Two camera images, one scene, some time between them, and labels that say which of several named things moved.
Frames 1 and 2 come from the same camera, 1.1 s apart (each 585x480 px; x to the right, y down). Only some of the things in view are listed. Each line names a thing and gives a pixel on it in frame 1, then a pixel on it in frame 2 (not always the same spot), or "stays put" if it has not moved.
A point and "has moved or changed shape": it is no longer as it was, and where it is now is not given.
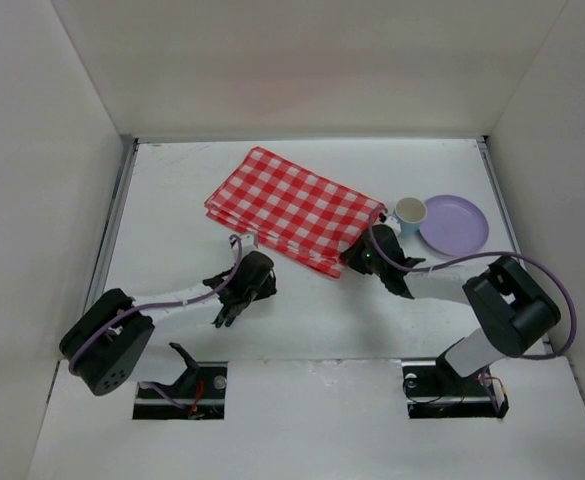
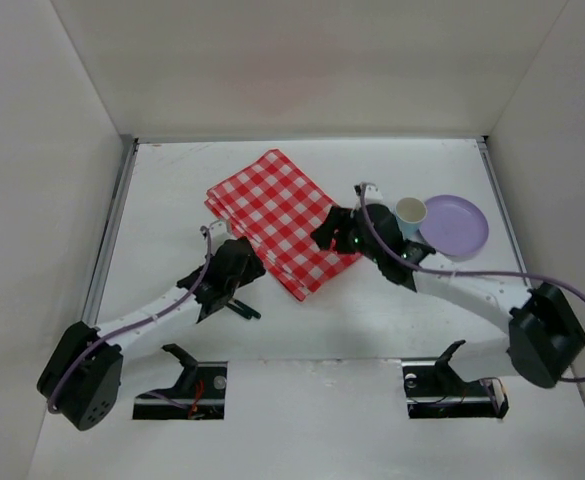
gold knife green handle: (231, 316) to (239, 311)
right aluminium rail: (493, 170) stays put
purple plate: (453, 226) stays put
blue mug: (410, 212) stays put
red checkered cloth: (291, 210) has moved or changed shape
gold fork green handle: (220, 319) to (248, 310)
